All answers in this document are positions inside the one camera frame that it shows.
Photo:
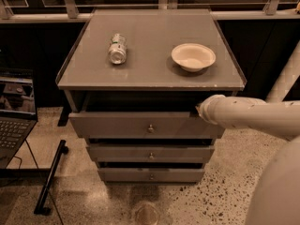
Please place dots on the grey top drawer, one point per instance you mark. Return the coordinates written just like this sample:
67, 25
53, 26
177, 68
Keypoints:
143, 125

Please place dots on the grey drawer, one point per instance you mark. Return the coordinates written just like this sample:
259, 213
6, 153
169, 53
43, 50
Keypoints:
159, 175
169, 154
143, 125

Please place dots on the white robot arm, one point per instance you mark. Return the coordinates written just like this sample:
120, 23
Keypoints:
275, 199

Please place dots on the grey drawer cabinet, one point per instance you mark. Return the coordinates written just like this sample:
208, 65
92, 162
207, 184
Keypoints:
149, 80

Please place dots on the grey middle drawer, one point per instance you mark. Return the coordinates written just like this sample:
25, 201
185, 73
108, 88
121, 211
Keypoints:
169, 154

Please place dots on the grey bottom drawer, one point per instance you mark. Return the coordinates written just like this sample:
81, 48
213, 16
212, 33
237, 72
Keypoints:
159, 175

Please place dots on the white paper bowl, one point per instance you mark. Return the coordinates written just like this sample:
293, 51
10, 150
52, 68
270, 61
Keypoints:
193, 57

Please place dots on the crushed silver can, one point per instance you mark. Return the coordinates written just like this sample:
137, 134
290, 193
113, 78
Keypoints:
118, 49

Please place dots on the black table leg stand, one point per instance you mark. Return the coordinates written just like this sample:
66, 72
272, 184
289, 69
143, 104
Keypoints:
40, 208

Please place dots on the metal window railing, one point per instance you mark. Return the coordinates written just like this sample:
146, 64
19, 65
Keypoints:
53, 11

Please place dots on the black laptop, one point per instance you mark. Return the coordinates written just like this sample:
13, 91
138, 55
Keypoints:
18, 112

